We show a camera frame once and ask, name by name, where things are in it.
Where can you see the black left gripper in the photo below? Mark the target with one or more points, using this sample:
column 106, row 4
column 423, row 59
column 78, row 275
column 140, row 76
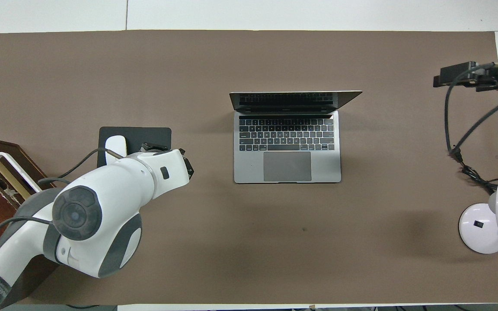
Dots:
column 188, row 166

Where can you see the silver laptop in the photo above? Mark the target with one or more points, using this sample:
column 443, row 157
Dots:
column 288, row 160

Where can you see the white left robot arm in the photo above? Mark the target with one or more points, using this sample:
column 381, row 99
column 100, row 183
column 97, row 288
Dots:
column 110, row 190

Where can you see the black mouse pad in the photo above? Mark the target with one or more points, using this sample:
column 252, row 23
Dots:
column 145, row 136

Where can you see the white computer mouse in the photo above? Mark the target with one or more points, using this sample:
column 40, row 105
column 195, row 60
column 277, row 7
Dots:
column 114, row 149

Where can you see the brown table mat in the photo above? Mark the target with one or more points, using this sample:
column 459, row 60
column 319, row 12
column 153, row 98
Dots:
column 275, row 65

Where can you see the white desk lamp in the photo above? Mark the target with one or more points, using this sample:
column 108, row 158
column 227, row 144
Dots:
column 480, row 229

